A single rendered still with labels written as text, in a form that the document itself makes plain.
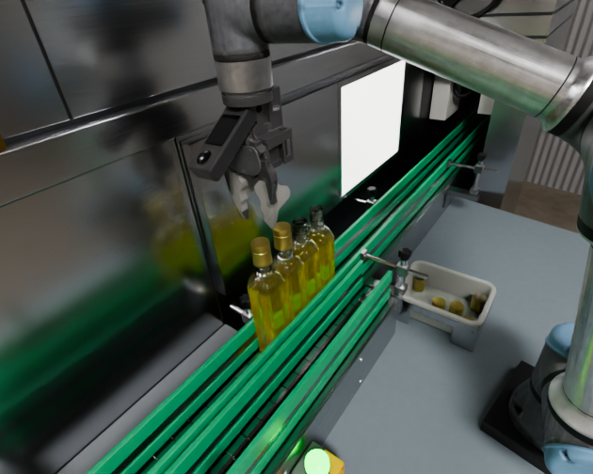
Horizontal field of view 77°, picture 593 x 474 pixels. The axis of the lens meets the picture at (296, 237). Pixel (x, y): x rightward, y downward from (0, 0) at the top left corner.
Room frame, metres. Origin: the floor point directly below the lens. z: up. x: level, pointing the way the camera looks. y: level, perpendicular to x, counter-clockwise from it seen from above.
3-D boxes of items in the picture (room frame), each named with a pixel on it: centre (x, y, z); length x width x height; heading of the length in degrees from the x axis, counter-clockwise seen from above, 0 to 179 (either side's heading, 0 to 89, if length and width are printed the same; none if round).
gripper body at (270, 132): (0.56, 0.05, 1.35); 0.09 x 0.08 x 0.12; 140
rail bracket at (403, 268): (0.69, -0.22, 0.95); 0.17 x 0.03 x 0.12; 51
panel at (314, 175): (0.96, -0.11, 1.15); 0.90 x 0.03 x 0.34; 141
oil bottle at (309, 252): (0.63, -0.01, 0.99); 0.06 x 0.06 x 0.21; 50
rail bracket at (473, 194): (1.18, -0.63, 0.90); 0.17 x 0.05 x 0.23; 51
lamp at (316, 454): (0.31, 0.00, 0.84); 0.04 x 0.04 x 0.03
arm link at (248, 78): (0.55, 0.05, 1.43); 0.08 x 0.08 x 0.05
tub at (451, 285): (0.71, -0.37, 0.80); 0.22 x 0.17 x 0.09; 51
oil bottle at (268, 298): (0.53, 0.06, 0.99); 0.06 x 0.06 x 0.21; 50
